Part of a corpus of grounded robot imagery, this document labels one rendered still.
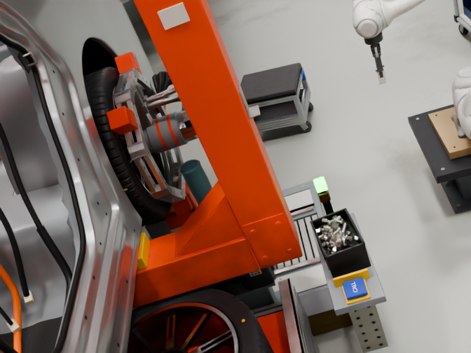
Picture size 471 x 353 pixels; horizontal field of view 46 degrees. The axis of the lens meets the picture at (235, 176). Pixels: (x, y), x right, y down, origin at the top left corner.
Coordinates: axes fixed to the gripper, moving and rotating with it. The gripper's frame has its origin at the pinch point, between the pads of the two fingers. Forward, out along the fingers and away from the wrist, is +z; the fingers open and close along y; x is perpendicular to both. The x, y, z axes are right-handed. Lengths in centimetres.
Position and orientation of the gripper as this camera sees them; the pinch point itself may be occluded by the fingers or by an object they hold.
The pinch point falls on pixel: (381, 75)
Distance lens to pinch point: 250.2
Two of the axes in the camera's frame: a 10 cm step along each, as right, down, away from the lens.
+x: -9.4, 2.0, 2.8
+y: 1.1, -6.0, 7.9
